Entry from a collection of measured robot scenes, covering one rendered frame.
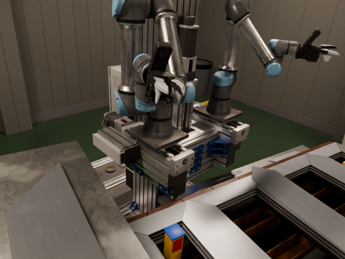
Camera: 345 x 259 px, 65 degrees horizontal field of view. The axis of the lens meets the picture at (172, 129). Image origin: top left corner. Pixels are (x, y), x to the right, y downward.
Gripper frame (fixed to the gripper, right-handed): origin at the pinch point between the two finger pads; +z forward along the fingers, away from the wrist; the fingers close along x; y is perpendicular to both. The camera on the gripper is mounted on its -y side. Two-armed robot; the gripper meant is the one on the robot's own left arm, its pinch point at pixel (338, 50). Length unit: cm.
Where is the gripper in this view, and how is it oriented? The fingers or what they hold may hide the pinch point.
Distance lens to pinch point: 175.1
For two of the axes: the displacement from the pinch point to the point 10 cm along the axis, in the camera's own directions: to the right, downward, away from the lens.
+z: 9.4, 2.1, -2.8
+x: -3.5, 5.2, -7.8
